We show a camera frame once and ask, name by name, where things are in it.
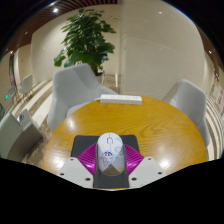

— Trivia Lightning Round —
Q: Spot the grey-green upholstered armchair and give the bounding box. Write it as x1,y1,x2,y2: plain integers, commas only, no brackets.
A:
0,109,44,163

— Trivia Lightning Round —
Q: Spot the potted green leafy plant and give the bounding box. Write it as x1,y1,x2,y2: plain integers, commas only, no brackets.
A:
53,8,117,76

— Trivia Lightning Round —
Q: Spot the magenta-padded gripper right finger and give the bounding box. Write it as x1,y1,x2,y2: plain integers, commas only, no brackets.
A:
124,143,167,189

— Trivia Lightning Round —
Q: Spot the black green-lined mouse pad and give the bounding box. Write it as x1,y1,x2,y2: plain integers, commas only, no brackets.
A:
70,134,140,190

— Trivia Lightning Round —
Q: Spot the white power strip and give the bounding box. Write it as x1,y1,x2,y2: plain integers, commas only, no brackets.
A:
99,93,143,106

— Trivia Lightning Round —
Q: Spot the white printed computer mouse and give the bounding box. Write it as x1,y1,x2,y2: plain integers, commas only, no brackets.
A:
96,132,127,177

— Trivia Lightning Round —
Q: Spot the small white chair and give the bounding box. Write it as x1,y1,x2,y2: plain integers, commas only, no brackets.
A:
18,73,35,96

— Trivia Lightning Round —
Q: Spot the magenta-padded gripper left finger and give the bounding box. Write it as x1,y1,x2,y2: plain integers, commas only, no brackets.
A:
56,143,99,189

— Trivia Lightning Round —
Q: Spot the light grey shell chair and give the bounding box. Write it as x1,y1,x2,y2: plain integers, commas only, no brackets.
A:
46,63,118,133
162,78,212,148

